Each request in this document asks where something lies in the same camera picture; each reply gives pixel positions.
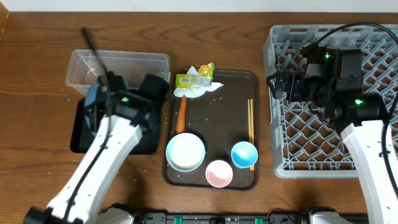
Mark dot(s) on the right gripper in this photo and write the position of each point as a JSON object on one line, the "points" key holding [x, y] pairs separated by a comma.
{"points": [[295, 78]]}

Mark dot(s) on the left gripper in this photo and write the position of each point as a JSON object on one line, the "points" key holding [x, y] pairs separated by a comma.
{"points": [[99, 112]]}

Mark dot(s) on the dark blue plate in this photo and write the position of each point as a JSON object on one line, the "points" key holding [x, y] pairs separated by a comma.
{"points": [[92, 99]]}

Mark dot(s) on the small blue cup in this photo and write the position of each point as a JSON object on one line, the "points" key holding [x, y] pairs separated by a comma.
{"points": [[244, 154]]}

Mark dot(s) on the light blue rice bowl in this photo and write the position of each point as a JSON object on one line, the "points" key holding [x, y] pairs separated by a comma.
{"points": [[171, 143]]}

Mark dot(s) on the small pink cup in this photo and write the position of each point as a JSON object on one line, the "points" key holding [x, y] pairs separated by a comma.
{"points": [[219, 174]]}

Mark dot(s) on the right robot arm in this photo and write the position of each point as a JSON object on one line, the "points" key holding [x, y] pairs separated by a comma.
{"points": [[333, 81]]}

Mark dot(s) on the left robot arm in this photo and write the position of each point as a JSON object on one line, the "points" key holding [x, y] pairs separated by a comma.
{"points": [[122, 121]]}

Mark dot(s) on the black waste tray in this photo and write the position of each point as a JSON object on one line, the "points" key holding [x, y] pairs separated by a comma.
{"points": [[82, 137]]}

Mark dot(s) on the grey dishwasher rack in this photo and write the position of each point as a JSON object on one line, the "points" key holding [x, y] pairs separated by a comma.
{"points": [[302, 145]]}

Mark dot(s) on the clear plastic bin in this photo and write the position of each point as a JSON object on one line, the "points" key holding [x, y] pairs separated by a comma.
{"points": [[83, 68]]}

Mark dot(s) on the orange carrot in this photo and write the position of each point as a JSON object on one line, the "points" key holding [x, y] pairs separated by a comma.
{"points": [[180, 125]]}

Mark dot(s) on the green snack wrapper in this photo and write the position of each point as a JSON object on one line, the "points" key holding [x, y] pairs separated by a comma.
{"points": [[192, 81]]}

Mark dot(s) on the brown serving tray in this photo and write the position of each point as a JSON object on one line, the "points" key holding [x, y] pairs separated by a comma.
{"points": [[220, 120]]}

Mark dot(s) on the white crumpled napkin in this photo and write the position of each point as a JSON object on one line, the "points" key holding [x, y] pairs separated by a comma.
{"points": [[196, 92]]}

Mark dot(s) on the cooked white rice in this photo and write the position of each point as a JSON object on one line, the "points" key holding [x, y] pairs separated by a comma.
{"points": [[186, 154]]}

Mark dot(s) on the orange snack wrapper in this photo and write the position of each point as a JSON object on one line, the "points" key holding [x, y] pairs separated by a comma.
{"points": [[207, 70]]}

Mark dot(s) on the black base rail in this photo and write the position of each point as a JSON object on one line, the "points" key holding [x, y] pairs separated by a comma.
{"points": [[271, 218]]}

